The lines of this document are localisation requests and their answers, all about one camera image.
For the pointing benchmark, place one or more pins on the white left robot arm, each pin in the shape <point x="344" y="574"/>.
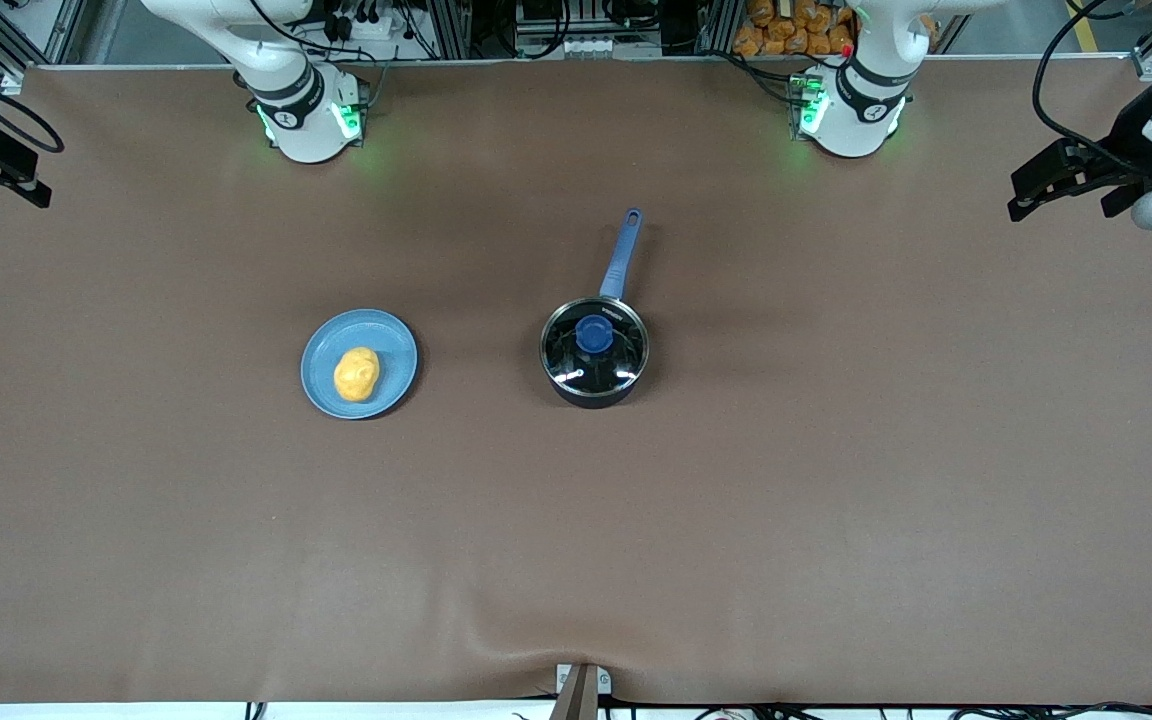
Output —
<point x="851" y="120"/>

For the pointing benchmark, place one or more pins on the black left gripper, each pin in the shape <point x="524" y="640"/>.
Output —
<point x="1126" y="133"/>

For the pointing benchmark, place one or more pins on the white power strip with plugs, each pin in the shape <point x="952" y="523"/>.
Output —
<point x="361" y="22"/>

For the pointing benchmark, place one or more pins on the large table cover mat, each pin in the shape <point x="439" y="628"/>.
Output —
<point x="576" y="560"/>

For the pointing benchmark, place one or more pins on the grey electronics box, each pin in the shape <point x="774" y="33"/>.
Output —
<point x="566" y="30"/>

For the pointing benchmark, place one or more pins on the glass lid with blue knob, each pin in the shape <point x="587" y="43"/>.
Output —
<point x="593" y="345"/>

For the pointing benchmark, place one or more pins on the metal table edge bracket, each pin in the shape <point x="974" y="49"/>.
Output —
<point x="582" y="690"/>

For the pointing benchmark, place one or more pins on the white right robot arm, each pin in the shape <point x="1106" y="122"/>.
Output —
<point x="308" y="125"/>

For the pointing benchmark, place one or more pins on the yellow potato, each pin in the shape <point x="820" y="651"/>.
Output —
<point x="357" y="374"/>

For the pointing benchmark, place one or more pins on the blue round plate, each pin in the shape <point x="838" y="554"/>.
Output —
<point x="391" y="345"/>

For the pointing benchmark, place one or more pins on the pile of orange toy food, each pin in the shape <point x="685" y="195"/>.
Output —
<point x="786" y="30"/>

